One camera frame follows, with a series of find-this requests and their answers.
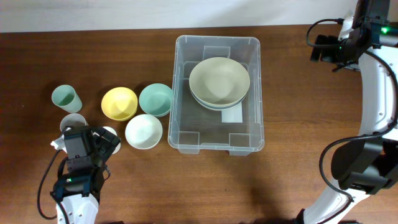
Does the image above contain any right black cable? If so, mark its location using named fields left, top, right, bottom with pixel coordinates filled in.
left=305, top=18, right=398, bottom=203

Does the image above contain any green cup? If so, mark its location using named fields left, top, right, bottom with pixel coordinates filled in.
left=52, top=85, right=83, bottom=113

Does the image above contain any cream cup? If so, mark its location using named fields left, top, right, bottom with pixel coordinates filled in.
left=103, top=126, right=121, bottom=154

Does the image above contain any blue plate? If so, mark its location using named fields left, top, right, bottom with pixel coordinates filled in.
left=190, top=90, right=247, bottom=107

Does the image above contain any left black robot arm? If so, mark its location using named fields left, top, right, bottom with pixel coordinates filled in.
left=50, top=126, right=121, bottom=223

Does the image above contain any grey cup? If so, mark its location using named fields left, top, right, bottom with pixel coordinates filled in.
left=60, top=113, right=88, bottom=131

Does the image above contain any green bowl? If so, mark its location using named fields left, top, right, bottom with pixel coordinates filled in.
left=139, top=83, right=174, bottom=117

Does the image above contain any yellow bowl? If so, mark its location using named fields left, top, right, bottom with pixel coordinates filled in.
left=101, top=87, right=138, bottom=121

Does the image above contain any white bowl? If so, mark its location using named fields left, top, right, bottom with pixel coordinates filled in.
left=125, top=114, right=163, bottom=150

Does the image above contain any clear plastic storage bin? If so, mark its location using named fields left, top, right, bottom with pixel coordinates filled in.
left=168, top=35, right=265, bottom=156

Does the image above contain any white label in bin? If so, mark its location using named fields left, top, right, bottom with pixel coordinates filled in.
left=221, top=103, right=243, bottom=123

